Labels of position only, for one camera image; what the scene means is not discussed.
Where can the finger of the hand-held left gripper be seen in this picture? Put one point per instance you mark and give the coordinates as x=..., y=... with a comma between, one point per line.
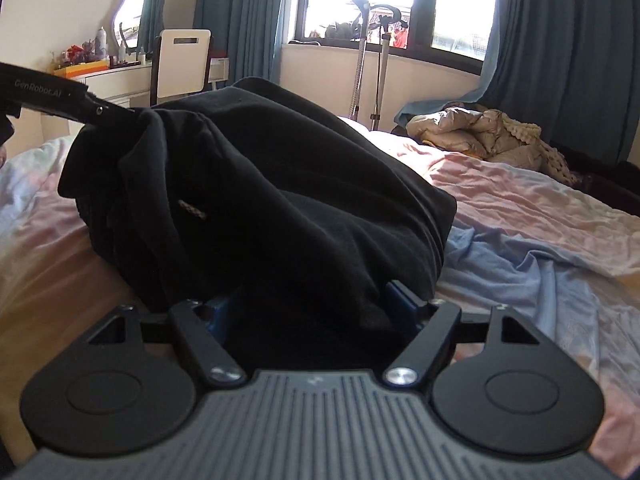
x=112, y=112

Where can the teal curtain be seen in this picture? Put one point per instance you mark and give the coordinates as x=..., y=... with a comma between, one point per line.
x=240, y=20
x=550, y=35

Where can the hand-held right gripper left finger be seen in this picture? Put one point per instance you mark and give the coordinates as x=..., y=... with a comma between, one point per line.
x=220, y=312

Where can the beige puffer jacket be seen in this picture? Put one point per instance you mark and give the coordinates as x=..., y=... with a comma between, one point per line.
x=460, y=127

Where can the red ornament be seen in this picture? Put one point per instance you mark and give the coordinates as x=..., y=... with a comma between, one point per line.
x=77, y=52

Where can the red cloth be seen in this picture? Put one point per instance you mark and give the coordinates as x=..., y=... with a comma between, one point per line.
x=400, y=37

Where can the white chair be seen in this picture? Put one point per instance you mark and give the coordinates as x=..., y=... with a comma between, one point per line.
x=182, y=67

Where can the cream knit blanket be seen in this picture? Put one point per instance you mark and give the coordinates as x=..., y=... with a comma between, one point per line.
x=542, y=152

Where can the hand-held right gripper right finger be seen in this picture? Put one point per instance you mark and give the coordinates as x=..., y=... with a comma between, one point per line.
x=402, y=300

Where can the white bottle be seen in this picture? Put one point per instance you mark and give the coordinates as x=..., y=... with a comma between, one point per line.
x=101, y=42

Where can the white desk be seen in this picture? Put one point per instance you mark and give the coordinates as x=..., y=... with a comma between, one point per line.
x=115, y=80

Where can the wavy wall mirror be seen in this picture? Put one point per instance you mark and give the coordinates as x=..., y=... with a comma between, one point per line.
x=131, y=5

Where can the tripod stand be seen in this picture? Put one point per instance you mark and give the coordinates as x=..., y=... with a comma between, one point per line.
x=382, y=75

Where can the black fleece pants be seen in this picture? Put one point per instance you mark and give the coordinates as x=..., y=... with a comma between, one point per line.
x=280, y=170

